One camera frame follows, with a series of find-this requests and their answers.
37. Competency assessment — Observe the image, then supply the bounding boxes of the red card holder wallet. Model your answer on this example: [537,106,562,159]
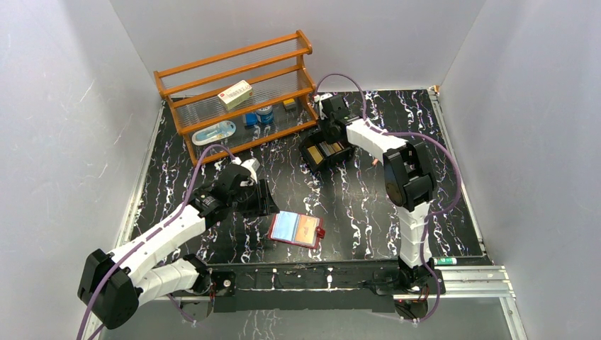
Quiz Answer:
[268,211,325,249]

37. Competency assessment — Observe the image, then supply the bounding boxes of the black plastic card tray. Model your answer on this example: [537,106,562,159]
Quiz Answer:
[298,130,355,174]

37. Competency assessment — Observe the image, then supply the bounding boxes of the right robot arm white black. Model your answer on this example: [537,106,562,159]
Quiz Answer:
[314,93,437,293]

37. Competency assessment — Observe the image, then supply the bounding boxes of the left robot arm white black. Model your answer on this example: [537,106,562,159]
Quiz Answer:
[77,158,279,329]

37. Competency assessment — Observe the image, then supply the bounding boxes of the white card stack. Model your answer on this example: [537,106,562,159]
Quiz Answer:
[319,142,343,157]

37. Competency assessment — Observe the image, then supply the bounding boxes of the gold card in tray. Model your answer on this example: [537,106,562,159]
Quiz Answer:
[307,145,324,165]

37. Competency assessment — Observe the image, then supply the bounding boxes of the small yellow black block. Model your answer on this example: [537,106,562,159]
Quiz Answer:
[282,98,297,111]

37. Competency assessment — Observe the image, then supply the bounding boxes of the white blue blister pack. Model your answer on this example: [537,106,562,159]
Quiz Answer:
[191,120,237,146]

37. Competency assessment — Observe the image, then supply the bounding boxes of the blue white round tin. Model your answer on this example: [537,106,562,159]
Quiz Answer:
[255,106,274,125]

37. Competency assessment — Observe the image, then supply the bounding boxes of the small blue box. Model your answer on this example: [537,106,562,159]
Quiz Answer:
[242,113,259,128]

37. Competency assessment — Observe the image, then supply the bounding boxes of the orange wooden shelf rack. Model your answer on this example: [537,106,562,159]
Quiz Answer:
[154,30,318,164]

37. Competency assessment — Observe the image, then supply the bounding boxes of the white cardboard box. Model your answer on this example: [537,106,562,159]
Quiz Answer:
[217,80,253,111]

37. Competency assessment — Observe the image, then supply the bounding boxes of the green white marker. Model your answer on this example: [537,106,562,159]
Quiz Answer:
[434,257,458,266]

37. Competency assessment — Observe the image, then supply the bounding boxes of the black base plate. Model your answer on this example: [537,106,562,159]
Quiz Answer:
[167,262,444,315]

